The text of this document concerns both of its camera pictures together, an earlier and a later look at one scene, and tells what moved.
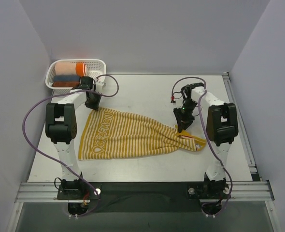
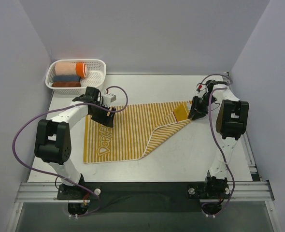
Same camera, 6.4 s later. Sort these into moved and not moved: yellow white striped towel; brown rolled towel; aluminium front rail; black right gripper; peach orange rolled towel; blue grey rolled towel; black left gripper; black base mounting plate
Moved: yellow white striped towel; black left gripper; black right gripper
Not moved: brown rolled towel; black base mounting plate; blue grey rolled towel; aluminium front rail; peach orange rolled towel
